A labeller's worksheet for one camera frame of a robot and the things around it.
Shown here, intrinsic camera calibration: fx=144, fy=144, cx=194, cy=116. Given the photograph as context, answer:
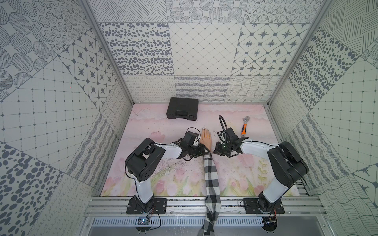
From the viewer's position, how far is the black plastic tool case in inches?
43.1

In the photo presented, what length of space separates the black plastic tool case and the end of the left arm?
0.93 feet

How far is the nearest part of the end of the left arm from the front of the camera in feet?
2.49
